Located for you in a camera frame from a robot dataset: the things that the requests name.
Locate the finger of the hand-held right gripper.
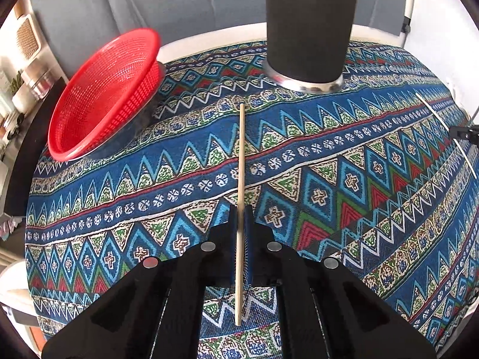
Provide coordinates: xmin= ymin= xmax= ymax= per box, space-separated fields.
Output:
xmin=449 ymin=125 xmax=479 ymax=140

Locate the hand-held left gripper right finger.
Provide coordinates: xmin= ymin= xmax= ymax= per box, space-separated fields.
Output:
xmin=244 ymin=207 xmax=437 ymax=359

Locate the red plastic basket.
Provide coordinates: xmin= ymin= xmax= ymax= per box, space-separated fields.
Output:
xmin=47 ymin=28 xmax=165 ymax=161

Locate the white round container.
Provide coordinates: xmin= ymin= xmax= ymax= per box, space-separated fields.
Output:
xmin=0 ymin=260 xmax=38 ymax=330

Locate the wooden chopstick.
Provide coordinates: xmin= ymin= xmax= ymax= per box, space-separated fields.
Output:
xmin=234 ymin=104 xmax=245 ymax=327
xmin=415 ymin=92 xmax=479 ymax=179

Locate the grey backdrop cloth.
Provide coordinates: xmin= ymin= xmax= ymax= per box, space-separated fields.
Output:
xmin=28 ymin=0 xmax=416 ymax=79

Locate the blue patterned table cloth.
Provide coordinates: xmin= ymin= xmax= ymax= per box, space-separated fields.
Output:
xmin=24 ymin=39 xmax=473 ymax=359

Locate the woven rattan box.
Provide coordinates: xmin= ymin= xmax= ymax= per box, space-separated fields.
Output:
xmin=15 ymin=13 xmax=42 ymax=60

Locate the small potted plant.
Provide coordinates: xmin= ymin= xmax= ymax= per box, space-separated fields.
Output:
xmin=7 ymin=71 xmax=28 ymax=115

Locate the black cylindrical utensil holder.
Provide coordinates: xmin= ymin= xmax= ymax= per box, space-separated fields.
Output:
xmin=261 ymin=0 xmax=360 ymax=94

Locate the group of bottles and jars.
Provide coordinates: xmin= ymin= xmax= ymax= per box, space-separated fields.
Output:
xmin=0 ymin=67 xmax=23 ymax=158

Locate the metal canister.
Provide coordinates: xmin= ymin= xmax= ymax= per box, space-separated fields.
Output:
xmin=20 ymin=60 xmax=62 ymax=100

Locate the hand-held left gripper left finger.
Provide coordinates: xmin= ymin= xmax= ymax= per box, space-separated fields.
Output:
xmin=41 ymin=206 xmax=239 ymax=359

